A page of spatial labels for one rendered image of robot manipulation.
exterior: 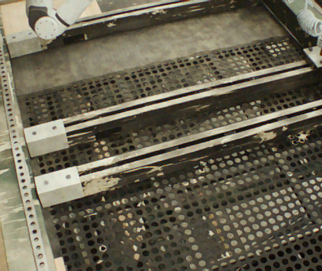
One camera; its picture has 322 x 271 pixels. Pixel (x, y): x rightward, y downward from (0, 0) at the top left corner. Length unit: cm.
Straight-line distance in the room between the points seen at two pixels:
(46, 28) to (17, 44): 31
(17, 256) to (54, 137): 40
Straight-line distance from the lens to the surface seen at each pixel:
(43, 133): 150
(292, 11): 199
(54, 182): 138
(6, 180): 144
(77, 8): 161
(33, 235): 131
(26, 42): 190
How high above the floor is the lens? 156
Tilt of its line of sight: 12 degrees down
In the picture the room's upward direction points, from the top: 54 degrees clockwise
